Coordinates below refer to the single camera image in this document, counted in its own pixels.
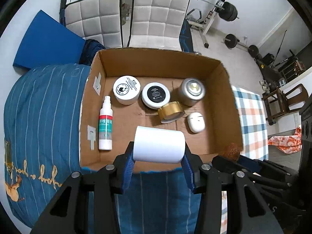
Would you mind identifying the white spray bottle teal label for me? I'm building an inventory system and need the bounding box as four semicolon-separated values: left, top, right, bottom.
98;96;113;151

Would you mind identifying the white cylindrical cap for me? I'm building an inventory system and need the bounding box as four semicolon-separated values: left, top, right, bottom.
133;126;186;164

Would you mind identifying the orange patterned cloth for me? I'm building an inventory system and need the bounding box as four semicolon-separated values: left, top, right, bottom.
268;125;302;154

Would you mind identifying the plaid checkered blanket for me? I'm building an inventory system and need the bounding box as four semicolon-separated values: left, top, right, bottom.
220;85;270;234

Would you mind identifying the dark wooden chair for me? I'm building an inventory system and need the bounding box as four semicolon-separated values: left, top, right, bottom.
262;83;309;126

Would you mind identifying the white earbud case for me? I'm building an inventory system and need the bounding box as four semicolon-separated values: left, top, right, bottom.
187;112;206;134

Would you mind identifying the silver round tin gold emblem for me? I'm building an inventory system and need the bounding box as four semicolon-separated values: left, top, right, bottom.
178;78;206;106

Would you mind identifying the gold tape roll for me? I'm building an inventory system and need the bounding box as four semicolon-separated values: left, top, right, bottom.
158;101;184;124

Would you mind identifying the blue striped bedsheet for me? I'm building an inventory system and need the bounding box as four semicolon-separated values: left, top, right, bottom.
4;64;200;233

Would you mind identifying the barbell on floor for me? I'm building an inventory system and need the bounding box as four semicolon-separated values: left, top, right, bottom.
224;34;259;58

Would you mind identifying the white jar black lid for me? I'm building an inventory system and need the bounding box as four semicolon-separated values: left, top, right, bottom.
141;82;171;109

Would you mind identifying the white jar printed lid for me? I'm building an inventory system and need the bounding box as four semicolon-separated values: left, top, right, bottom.
113;75;141;105

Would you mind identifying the cardboard box blue printed exterior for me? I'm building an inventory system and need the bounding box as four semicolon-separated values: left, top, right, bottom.
79;48;243;171

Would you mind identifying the barbell on rack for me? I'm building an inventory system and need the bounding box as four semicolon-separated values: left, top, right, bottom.
116;0;240;49

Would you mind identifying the blue foam mat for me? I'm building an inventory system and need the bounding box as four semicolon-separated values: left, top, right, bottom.
13;10;85;70

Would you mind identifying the right grey quilted cushion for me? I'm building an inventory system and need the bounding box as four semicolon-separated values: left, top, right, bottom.
128;0;190;51

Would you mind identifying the grey quilted cushion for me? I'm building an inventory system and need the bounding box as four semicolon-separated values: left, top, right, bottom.
59;0;123;48
128;0;190;51

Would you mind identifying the left grey quilted cushion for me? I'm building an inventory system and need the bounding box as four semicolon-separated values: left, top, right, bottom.
59;0;123;48

